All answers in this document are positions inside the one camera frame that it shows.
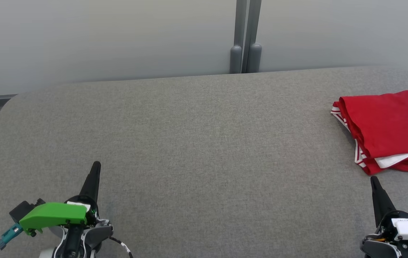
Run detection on grey double upright pole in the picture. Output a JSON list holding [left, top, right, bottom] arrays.
[[230, 0, 262, 74]]

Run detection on red white basketball jersey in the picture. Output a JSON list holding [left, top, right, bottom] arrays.
[[331, 90, 408, 176]]

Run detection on thin black looped arm cable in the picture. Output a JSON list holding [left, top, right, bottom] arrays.
[[109, 236, 133, 258]]

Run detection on grey fabric sofa cushion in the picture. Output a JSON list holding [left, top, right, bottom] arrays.
[[0, 66, 408, 258]]

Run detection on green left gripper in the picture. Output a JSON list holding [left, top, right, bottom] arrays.
[[19, 161, 101, 237]]

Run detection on left black cable teal plug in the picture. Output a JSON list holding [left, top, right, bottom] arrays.
[[0, 223, 23, 258]]

